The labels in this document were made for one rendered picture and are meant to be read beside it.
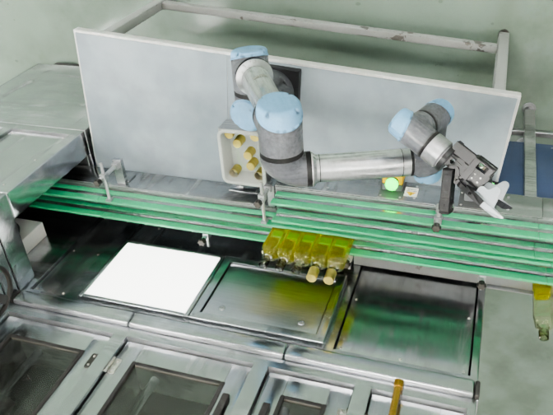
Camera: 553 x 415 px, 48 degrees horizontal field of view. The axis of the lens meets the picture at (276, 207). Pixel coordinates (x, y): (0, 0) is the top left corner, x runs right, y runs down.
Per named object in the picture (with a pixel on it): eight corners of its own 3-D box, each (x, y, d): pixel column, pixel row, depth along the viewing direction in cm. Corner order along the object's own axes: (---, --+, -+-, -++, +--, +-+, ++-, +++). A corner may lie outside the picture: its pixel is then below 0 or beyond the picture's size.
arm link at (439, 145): (416, 159, 150) (425, 156, 157) (431, 170, 149) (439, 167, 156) (436, 133, 147) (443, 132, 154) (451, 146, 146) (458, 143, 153)
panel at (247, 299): (127, 245, 250) (80, 300, 223) (126, 239, 248) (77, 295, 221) (347, 281, 223) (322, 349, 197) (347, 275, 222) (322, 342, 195)
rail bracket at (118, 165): (126, 178, 257) (96, 207, 239) (118, 141, 247) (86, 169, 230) (137, 179, 255) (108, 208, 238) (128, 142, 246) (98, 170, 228)
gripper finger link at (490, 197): (508, 198, 136) (485, 174, 143) (490, 219, 138) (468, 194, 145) (517, 202, 138) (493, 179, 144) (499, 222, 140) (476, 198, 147)
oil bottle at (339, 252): (340, 236, 226) (325, 272, 209) (340, 223, 223) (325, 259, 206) (355, 238, 224) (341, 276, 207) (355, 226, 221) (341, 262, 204)
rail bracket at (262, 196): (267, 211, 230) (255, 230, 220) (263, 171, 220) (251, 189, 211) (274, 212, 229) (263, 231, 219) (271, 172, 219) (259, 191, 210)
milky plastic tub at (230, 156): (230, 171, 241) (222, 183, 235) (225, 118, 229) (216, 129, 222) (273, 176, 236) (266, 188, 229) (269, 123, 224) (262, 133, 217)
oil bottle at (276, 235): (279, 227, 233) (260, 262, 216) (278, 215, 230) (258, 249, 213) (293, 229, 231) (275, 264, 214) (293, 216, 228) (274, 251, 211)
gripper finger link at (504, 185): (524, 193, 151) (496, 177, 148) (508, 212, 153) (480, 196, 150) (519, 188, 153) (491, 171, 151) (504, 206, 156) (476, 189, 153)
